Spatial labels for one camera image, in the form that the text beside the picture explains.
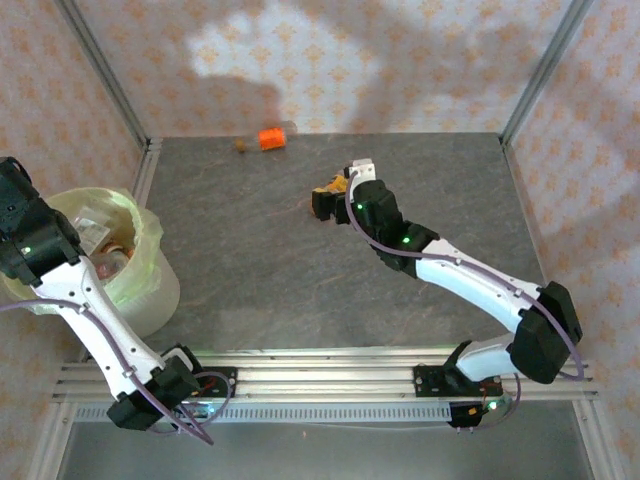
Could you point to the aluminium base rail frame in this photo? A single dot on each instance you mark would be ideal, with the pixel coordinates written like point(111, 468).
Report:
point(325, 375)

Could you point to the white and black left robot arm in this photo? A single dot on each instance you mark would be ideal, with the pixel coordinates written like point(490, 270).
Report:
point(85, 305)

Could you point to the aluminium frame post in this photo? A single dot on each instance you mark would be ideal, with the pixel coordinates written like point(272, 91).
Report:
point(545, 65)
point(100, 65)

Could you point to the clear bottle with orange label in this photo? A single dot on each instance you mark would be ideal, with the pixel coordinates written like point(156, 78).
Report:
point(271, 138)

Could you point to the black controller box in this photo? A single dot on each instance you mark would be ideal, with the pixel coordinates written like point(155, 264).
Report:
point(462, 415)

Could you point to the black mounting plate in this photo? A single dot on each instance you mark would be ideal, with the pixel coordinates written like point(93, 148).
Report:
point(430, 380)
point(225, 382)

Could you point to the white bin with yellow bag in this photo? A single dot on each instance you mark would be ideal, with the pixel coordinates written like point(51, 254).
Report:
point(120, 210)

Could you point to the orange juice bottle yellow label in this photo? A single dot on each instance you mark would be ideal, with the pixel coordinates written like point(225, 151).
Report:
point(336, 184)

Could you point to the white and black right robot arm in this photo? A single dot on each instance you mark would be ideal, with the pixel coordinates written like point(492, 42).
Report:
point(470, 280)

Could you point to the circuit board with green light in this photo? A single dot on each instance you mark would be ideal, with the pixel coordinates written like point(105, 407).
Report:
point(200, 410)

